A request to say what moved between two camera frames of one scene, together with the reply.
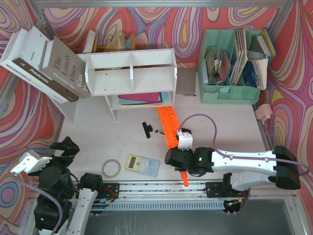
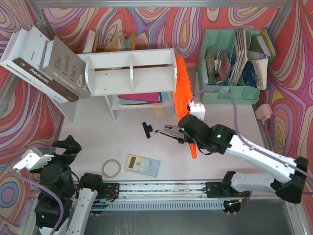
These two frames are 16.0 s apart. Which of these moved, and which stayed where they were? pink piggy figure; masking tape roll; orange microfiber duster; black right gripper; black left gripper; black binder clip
Moved: black right gripper; orange microfiber duster
Stayed: black binder clip; masking tape roll; black left gripper; pink piggy figure
